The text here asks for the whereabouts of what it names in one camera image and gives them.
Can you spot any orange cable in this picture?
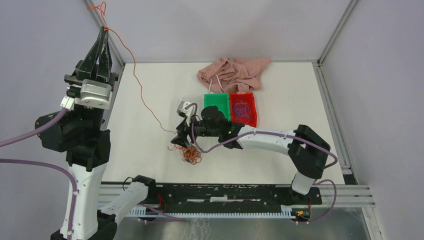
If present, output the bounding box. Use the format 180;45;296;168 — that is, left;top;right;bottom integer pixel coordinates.
167;144;203;166
86;1;178;135

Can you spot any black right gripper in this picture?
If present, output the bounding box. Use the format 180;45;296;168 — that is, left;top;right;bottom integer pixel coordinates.
170;112;220;149

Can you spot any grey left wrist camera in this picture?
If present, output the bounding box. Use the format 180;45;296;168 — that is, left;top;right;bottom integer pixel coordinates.
75;79;112;110

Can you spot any blue cable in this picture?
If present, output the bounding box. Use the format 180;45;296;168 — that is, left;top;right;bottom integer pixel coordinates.
231;96;257;125

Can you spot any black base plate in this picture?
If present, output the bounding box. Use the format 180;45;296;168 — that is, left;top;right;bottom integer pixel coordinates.
144;183;323;214

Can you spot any red plastic bin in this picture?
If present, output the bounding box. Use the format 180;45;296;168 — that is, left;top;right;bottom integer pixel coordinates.
229;92;258;127

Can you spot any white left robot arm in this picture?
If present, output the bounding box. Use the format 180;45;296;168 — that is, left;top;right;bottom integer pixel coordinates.
35;27;158;240

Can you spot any green plastic bin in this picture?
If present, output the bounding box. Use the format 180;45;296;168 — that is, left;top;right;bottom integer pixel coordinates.
203;93;231;120

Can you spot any black cable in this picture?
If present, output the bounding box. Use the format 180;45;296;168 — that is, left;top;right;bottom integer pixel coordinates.
182;147;201;165

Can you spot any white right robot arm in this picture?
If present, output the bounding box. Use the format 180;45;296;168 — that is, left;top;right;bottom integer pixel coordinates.
170;102;336;204

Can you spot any pink cloth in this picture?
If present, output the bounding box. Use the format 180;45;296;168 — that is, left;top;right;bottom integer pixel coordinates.
196;56;272;94

